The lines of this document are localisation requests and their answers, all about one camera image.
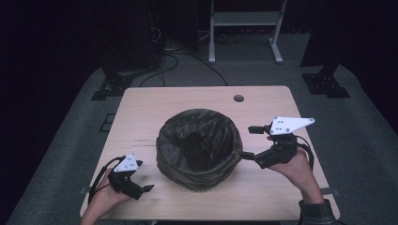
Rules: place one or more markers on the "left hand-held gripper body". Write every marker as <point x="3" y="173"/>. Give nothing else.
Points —
<point x="123" y="182"/>

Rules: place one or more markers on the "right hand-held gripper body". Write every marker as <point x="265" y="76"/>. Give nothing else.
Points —
<point x="281" y="153"/>

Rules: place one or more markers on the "black plastic garbage bag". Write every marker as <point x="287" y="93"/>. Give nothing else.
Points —
<point x="200" y="146"/>

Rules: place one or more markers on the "person's left hand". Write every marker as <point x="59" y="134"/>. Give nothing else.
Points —
<point x="104" y="200"/>

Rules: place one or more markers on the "person's right hand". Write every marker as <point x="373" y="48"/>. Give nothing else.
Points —
<point x="300" y="178"/>

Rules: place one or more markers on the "grey tape strip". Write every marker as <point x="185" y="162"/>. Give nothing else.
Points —
<point x="85" y="190"/>
<point x="330" y="191"/>

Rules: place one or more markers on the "black floor tape square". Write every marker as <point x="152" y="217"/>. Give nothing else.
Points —
<point x="102" y="126"/>

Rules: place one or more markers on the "black stand base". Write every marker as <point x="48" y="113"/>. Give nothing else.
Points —
<point x="325" y="84"/>
<point x="114" y="86"/>

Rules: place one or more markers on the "white metal stand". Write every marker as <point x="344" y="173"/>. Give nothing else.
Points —
<point x="245" y="18"/>

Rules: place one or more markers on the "dark equipment rack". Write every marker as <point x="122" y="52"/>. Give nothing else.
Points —
<point x="134" y="37"/>

